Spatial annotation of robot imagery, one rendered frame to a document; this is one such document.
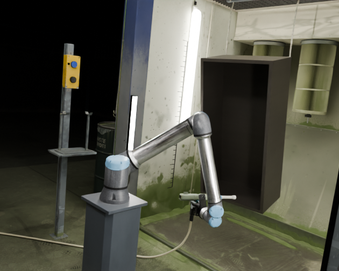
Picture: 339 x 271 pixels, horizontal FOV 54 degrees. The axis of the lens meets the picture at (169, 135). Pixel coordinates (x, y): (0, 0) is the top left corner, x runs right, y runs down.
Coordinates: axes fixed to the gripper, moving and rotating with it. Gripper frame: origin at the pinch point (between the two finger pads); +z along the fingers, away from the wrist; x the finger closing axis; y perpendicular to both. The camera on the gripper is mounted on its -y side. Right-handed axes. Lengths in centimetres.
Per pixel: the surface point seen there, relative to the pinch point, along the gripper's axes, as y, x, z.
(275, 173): -25, 67, -8
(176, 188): 22, 27, 93
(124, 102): -66, -45, 69
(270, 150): -46, 50, -17
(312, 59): -128, 130, 41
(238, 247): 48, 56, 11
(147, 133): -39, -20, 73
